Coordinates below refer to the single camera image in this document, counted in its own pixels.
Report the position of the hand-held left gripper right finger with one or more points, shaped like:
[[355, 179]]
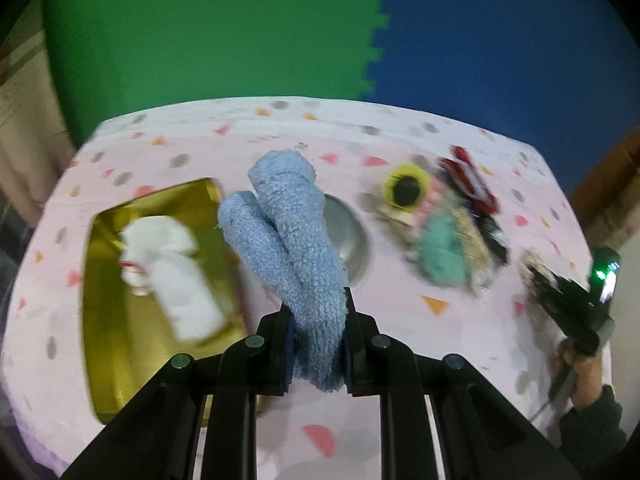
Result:
[[349, 355]]

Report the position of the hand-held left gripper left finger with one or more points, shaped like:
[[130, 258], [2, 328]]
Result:
[[287, 352]]

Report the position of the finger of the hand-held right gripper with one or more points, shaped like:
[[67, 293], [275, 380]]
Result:
[[547, 282]]

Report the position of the beige fuzzy sock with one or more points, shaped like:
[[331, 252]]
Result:
[[475, 235]]

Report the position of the teal fuzzy sock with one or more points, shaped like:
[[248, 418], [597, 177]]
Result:
[[442, 252]]

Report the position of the blue fuzzy sock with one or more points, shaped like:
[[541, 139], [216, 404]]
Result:
[[300, 240]]

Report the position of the red patterned sock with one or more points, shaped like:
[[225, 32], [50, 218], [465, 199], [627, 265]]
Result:
[[470, 180]]

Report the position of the white sock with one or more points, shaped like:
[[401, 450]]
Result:
[[180, 280]]

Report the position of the yellow sock with black toe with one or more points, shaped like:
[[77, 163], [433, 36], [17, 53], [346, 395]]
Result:
[[400, 190]]

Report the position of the gold metal tray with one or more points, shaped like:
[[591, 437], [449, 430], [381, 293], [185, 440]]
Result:
[[115, 310]]

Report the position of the person's right forearm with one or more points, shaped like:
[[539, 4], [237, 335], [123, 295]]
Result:
[[595, 435]]

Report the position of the person's right hand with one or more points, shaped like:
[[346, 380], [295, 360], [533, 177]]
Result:
[[582, 375]]

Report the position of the metal bowl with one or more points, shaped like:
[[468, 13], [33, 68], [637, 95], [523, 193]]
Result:
[[352, 240]]

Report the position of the brown cardboard box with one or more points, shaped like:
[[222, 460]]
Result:
[[612, 185]]

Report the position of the blue foam mat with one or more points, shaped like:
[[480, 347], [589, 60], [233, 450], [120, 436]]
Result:
[[500, 50]]

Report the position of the green foam mat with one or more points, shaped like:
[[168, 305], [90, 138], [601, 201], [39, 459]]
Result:
[[225, 35]]

